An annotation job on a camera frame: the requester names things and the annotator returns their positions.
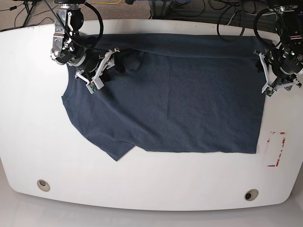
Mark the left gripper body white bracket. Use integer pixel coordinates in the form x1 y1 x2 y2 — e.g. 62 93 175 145
254 50 302 94

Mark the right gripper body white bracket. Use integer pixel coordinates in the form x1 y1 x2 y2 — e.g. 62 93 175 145
74 48 120 90

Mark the dark blue t-shirt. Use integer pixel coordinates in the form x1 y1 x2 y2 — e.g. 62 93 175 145
62 34 265 160

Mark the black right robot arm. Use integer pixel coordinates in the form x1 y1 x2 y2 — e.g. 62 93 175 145
51 0 125 94

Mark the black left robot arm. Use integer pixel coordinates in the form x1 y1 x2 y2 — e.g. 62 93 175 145
253 0 303 97

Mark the red tape marking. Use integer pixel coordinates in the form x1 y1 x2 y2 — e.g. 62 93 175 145
265 131 286 167

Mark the black tripod stand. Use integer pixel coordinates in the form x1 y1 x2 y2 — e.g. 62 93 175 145
22 0 34 27

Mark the right table grommet hole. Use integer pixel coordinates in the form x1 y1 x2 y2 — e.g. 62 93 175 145
244 189 259 201

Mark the table grommet hole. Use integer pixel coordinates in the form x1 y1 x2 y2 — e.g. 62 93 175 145
244 189 259 201
37 180 50 192

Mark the left table grommet hole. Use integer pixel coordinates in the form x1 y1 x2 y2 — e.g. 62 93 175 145
37 180 50 192

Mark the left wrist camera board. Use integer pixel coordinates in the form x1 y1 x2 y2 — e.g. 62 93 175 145
264 87 275 97

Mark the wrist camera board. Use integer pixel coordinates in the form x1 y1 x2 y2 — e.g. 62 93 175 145
264 87 275 97
87 83 98 94

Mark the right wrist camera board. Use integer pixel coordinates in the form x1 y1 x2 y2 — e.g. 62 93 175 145
87 83 98 94

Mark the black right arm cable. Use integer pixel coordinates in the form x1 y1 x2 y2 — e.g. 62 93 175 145
45 0 112 52

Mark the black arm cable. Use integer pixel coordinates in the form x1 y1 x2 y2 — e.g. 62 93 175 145
216 4 282 52
45 0 112 52

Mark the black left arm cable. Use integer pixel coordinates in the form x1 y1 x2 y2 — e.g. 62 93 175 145
216 4 282 52

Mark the yellow cable on floor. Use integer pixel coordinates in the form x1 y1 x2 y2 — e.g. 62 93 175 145
78 1 123 12

